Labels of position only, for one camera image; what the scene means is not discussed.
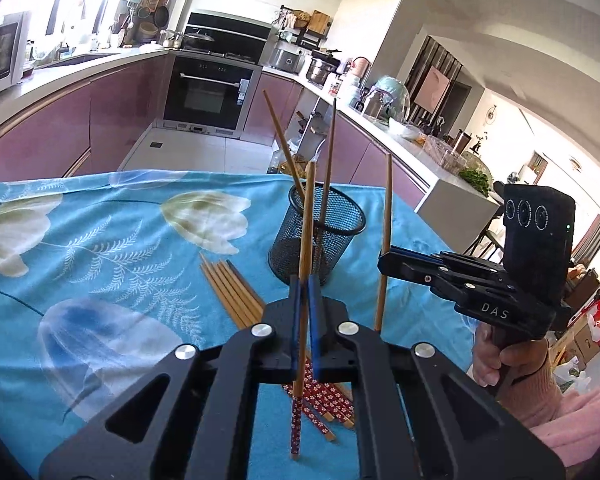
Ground clear plastic container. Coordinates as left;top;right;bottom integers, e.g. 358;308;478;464
422;136;468;173

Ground black mesh pen holder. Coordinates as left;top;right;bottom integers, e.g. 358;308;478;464
268;183;367;287

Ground white thermos bottle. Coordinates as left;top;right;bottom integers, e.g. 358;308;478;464
341;74;365;107

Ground pink wall picture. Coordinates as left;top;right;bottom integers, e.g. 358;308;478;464
414;65;452;111

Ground bunch of bamboo chopsticks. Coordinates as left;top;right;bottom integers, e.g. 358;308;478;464
199;254;355;445

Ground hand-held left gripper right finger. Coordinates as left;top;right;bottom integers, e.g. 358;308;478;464
307;276;566;480

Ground green leafy vegetables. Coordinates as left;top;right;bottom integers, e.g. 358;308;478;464
457;167;492;196

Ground person's right hand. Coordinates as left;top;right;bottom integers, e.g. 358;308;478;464
471;329;551;402

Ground teal glass dome container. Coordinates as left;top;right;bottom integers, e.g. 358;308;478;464
362;76;411;123

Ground dark cooking pot with lid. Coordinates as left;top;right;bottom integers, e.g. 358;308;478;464
182;31;215;52

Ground black countertop shelf rack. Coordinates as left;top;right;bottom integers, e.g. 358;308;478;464
279;6;333;48

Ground red patterned bamboo chopstick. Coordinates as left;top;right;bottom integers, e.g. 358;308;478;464
263;90;305;196
289;161;317;461
373;153;393;334

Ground person's right forearm pink sleeve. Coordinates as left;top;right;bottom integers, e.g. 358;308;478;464
497;355;600;468

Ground blue floral tablecloth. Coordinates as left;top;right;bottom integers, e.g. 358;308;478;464
0;169;481;480

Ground stainless steel stock pot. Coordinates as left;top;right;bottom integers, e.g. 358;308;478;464
306;56;341;86

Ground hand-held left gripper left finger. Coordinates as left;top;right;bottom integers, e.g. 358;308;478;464
38;276;301;480

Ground black range hood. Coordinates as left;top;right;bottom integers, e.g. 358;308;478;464
184;11;275;65

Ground white bowl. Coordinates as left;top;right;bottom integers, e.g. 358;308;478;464
389;117;423;141

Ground black built-in oven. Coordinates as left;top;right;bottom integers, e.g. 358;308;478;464
162;55;261;137

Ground pink kitchen cabinet run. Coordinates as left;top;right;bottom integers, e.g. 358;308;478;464
0;50;178;176
242;67;431;211

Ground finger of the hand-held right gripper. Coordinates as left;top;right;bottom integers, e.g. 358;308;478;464
378;254;507;310
390;246;506;282

